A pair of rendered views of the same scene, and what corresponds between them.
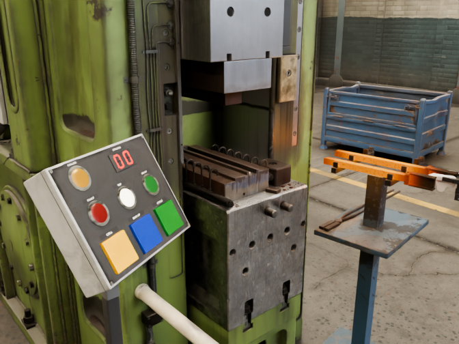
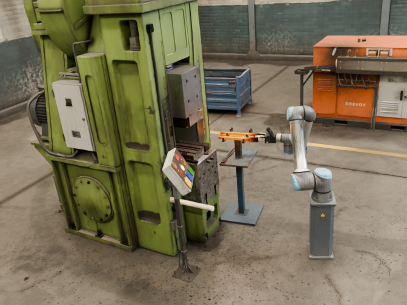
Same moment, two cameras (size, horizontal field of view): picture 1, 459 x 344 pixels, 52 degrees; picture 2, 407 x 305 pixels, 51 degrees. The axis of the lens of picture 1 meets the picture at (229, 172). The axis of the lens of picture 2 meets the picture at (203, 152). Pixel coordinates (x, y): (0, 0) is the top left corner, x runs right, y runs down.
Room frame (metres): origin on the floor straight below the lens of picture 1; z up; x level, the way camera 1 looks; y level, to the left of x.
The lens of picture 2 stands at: (-1.98, 1.05, 2.62)
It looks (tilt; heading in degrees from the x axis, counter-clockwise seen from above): 24 degrees down; 341
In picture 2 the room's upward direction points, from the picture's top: 6 degrees counter-clockwise
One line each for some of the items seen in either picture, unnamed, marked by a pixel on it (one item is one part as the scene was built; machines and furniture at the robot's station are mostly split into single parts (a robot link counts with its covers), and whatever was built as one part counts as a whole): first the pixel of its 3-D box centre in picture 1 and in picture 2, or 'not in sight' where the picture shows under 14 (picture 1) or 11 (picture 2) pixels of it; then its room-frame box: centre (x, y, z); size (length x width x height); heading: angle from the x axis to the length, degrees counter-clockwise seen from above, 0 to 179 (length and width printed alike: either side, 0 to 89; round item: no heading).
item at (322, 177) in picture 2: not in sight; (321, 179); (0.76, -0.93, 0.79); 0.17 x 0.15 x 0.18; 71
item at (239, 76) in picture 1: (207, 69); (175, 115); (1.65, 0.08, 1.32); 0.42 x 0.20 x 0.10; 40
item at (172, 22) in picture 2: not in sight; (154, 34); (1.79, 0.14, 2.06); 0.44 x 0.41 x 0.47; 40
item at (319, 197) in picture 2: not in sight; (322, 192); (0.76, -0.94, 0.65); 0.19 x 0.19 x 0.10
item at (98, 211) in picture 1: (98, 213); not in sight; (0.93, 0.28, 1.09); 0.05 x 0.03 x 0.04; 130
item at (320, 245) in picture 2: not in sight; (321, 225); (0.76, -0.94, 0.30); 0.22 x 0.22 x 0.60; 60
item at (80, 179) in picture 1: (80, 178); not in sight; (0.95, 0.32, 1.16); 0.05 x 0.03 x 0.04; 130
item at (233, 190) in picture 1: (208, 169); (180, 150); (1.65, 0.08, 0.96); 0.42 x 0.20 x 0.09; 40
